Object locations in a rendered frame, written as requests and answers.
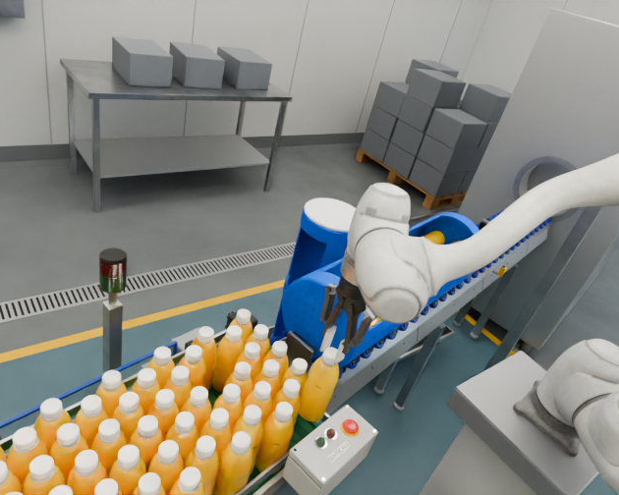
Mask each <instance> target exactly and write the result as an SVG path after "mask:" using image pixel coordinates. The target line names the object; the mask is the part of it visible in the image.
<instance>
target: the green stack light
mask: <svg viewBox="0 0 619 495"><path fill-rule="evenodd" d="M126 285H127V272H126V273H125V274H124V275H123V276H121V277H118V278H108V277H105V276H103V275H101V274H100V272H99V288H100V289H101V290H102V291H103V292H105V293H109V294H116V293H120V292H122V291H123V290H125V288H126Z"/></svg>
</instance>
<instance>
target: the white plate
mask: <svg viewBox="0 0 619 495"><path fill-rule="evenodd" d="M355 210H356V208H355V207H353V206H352V205H350V204H348V203H345V202H343V201H340V200H336V199H331V198H315V199H312V200H310V201H308V202H307V203H306V205H305V213H306V215H307V217H308V218H309V219H310V220H311V221H312V222H314V223H315V224H317V225H319V226H321V227H323V228H325V229H328V230H332V231H336V232H343V233H349V229H350V225H351V222H352V218H353V215H354V213H355Z"/></svg>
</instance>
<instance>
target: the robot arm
mask: <svg viewBox="0 0 619 495"><path fill-rule="evenodd" d="M605 205H619V153H618V154H615V155H613V156H610V157H608V158H606V159H603V160H601V161H598V162H596V163H593V164H591V165H589V166H586V167H583V168H580V169H578V170H575V171H572V172H569V173H566V174H563V175H561V176H558V177H555V178H553V179H551V180H548V181H546V182H544V183H542V184H540V185H538V186H536V187H535V188H533V189H531V190H530V191H528V192H526V193H525V194H524V195H522V196H521V197H520V198H519V199H517V200H516V201H515V202H514V203H512V204H511V205H510V206H509V207H508V208H506V209H505V210H504V211H503V212H502V213H500V214H499V215H498V216H497V217H495V218H494V219H493V220H492V221H491V222H489V223H488V224H487V225H486V226H485V227H483V228H482V229H481V230H480V231H478V232H477V233H476V234H474V235H473V236H471V237H470V238H468V239H466V240H464V241H461V242H458V243H455V244H451V245H436V244H434V243H431V242H430V241H428V240H427V239H426V238H424V237H411V236H409V225H408V222H409V219H410V212H411V203H410V196H409V195H408V194H407V193H406V192H405V191H403V190H402V189H400V188H399V187H397V186H395V185H392V184H387V183H379V184H373V185H371V186H370V187H369V188H368V189H367V190H366V192H365V193H364V195H363V196H362V198H361V200H360V202H359V203H358V205H357V208H356V210H355V213H354V215H353V218H352V222H351V225H350V229H349V233H348V245H347V248H346V250H345V255H344V258H343V261H342V264H341V267H340V272H341V274H342V275H341V278H340V281H339V284H338V286H336V284H335V283H331V284H329V285H327V286H325V298H324V302H323V306H322V310H321V314H320V317H319V320H320V322H323V323H324V330H323V333H322V337H323V338H324V339H323V342H322V344H321V347H320V351H321V352H323V351H324V350H325V349H326V348H328V347H330V344H331V342H332V339H333V336H334V334H335V331H336V328H337V326H335V324H336V321H337V320H338V318H339V317H340V315H341V313H342V312H343V310H346V312H347V319H348V322H347V328H346V334H345V339H344V340H343V341H341V343H340V346H339V349H338V351H337V354H336V357H335V359H334V363H335V364H337V363H338V362H340V361H341V360H343V359H344V356H345V354H347V353H348V352H349V351H350V349H351V348H355V347H356V346H358V345H359V344H361V343H362V341H363V339H364V337H365V335H366V332H367V330H368V328H369V326H370V324H371V322H372V321H373V320H374V319H376V318H377V317H378V318H379V319H381V320H383V321H386V322H389V323H396V324H399V323H406V322H409V321H411V320H413V319H415V318H416V317H417V316H418V315H419V314H420V313H421V312H422V310H423V309H424V307H425V305H426V303H427V300H428V299H429V298H431V297H433V296H436V294H437V292H438V291H439V289H440V288H441V287H442V286H443V285H444V284H445V283H447V282H449V281H451V280H454V279H457V278H459V277H462V276H465V275H467V274H470V273H472V272H475V271H477V270H479V269H481V268H483V267H484V266H485V265H487V264H488V263H490V262H491V261H493V260H494V259H496V258H497V257H498V256H500V255H501V254H502V253H504V252H505V251H506V250H507V249H509V248H510V247H512V246H513V245H514V244H515V243H517V242H518V241H519V240H520V239H522V238H523V237H524V236H525V235H527V234H528V233H529V232H530V231H532V230H533V229H534V228H536V227H537V226H538V225H539V224H541V223H542V222H543V221H545V220H546V219H547V218H549V217H550V216H552V215H554V214H556V213H558V212H560V211H563V210H566V209H570V208H576V207H586V206H605ZM336 295H337V300H338V302H337V303H336V305H335V306H334V309H333V311H332V307H333V305H334V301H335V297H336ZM369 309H370V310H371V311H370V310H369ZM331 311H332V313H331ZM361 312H363V313H364V314H365V315H364V317H363V321H362V323H361V325H360V327H359V329H358V331H357V326H358V321H359V316H360V315H361ZM372 313H373V314H372ZM333 325H334V326H333ZM356 332H357V333H356ZM513 410H514V411H515V413H517V414H519V415H521V416H522V417H524V418H525V419H527V420H528V421H529V422H530V423H532V424H533V425H534V426H535V427H537V428H538V429H539V430H540V431H542V432H543V433H544V434H545V435H546V436H548V437H549V438H550V439H551V440H553V441H554V442H555V443H556V444H558V445H559V446H560V447H561V448H562V449H563V450H564V451H565V453H566V454H567V455H569V456H570V457H576V456H577V455H578V454H579V448H580V445H581V443H582V444H583V446H584V448H585V450H586V451H587V453H588V455H589V457H590V459H591V461H592V463H593V464H594V466H595V468H596V469H597V471H598V472H599V474H600V475H601V477H602V478H603V480H604V481H605V482H606V483H607V485H608V486H609V487H610V488H611V489H612V490H613V491H614V492H615V493H616V494H617V495H619V347H617V346H616V345H614V344H612V343H610V342H608V341H605V340H602V339H591V340H584V341H582V342H580V343H578V344H576V345H574V346H572V347H570V348H569V349H568V350H566V351H565V352H564V353H563V354H562V355H561V356H560V357H559V358H558V359H557V360H556V361H555V363H553V364H552V365H551V366H550V368H549V369H548V370H547V372H546V373H545V375H544V376H543V378H542V380H541V381H540V380H536V381H535V383H534V386H533V388H532V390H531V391H530V392H529V393H528V394H527V395H526V397H525V398H524V399H523V400H522V401H520V402H517V403H516V404H515V405H514V406H513Z"/></svg>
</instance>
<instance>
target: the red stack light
mask: <svg viewBox="0 0 619 495"><path fill-rule="evenodd" d="M99 272H100V274H101V275H103V276H105V277H108V278H118V277H121V276H123V275H124V274H125V273H126V272H127V259H126V260H125V261H124V262H122V263H120V264H114V265H112V264H106V263H104V262H102V261H101V260H100V259H99Z"/></svg>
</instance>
